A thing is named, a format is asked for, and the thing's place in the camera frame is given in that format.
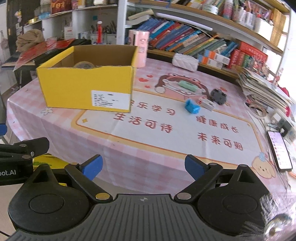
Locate white power strip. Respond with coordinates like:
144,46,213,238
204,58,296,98
270,113,295,143

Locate mint green eraser case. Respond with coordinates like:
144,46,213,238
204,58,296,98
179,80,198,92

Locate yellow green package on floor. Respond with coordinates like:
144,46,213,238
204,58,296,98
33,154,68,183

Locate smartphone with lit screen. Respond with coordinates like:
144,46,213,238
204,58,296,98
266,131,292,172

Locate orange white box lower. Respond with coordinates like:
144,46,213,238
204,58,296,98
198,55,223,69

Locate blue packet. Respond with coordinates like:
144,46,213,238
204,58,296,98
185,99,200,114

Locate pink cylindrical container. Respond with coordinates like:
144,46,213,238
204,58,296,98
128,30,149,68

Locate red paper sheets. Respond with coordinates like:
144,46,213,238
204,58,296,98
14,38,75,71

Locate washi tape ring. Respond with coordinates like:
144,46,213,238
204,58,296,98
245,102,268,120

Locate white bookshelf frame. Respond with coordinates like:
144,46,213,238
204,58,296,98
23,0,292,77

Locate beige folded cloth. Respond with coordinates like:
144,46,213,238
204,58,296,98
16,29,45,53

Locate stack of papers and notebooks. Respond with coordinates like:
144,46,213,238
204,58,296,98
237,68,295,113

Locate row of leaning books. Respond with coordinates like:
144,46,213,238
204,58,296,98
136,17,238,57

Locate grey toy truck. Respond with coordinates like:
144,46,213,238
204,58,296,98
210,88,227,105

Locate white quilted pouch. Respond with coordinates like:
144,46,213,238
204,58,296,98
171,53,199,72

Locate white red small box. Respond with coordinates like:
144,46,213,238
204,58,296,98
198,97,216,111

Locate pink cartoon tablecloth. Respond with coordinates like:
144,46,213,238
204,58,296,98
7,60,290,194

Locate clear tape roll in box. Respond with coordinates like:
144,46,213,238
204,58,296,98
73,61,97,69

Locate red white stick bottle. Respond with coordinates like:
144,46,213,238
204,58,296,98
97,21,102,44

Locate yellow cardboard box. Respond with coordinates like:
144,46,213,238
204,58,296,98
37,45,137,113

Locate orange white box upper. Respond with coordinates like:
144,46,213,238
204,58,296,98
204,50,230,65

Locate red dictionary box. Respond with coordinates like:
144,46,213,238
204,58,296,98
238,41,268,63

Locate orange white box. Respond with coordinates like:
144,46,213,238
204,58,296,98
204,50,230,65
198,55,223,69

